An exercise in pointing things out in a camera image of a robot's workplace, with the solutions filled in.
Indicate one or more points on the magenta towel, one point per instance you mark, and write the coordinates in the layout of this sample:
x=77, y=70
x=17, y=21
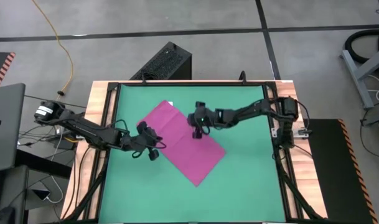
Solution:
x=183, y=149

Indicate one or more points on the grey metal stand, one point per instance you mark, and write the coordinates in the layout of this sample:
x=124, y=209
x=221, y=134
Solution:
x=357, y=79

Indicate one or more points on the black computer mouse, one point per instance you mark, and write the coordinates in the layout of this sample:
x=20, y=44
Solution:
x=4, y=216

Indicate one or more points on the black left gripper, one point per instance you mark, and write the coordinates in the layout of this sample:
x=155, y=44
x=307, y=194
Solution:
x=144, y=140

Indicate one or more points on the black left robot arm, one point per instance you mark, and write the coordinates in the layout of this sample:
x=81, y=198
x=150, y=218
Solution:
x=83, y=126

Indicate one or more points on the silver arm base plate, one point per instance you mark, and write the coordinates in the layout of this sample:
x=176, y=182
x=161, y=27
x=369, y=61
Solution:
x=301, y=132
x=80, y=136

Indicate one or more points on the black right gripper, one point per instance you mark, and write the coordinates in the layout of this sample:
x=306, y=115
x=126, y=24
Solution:
x=204, y=119

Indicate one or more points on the black smartphone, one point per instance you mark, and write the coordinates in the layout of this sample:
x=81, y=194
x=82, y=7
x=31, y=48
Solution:
x=41, y=194

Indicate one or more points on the green table mat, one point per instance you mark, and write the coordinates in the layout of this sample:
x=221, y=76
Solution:
x=192, y=199

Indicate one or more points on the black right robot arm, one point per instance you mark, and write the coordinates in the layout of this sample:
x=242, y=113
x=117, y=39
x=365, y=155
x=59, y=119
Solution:
x=248, y=110

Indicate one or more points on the black computer tower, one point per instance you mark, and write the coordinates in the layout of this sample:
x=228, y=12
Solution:
x=164, y=62

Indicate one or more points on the black metal table frame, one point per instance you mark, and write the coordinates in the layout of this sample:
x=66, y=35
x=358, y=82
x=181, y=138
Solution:
x=192, y=83

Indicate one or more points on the large hazard-striped black floor mat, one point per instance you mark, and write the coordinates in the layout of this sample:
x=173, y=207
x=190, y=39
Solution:
x=332, y=171

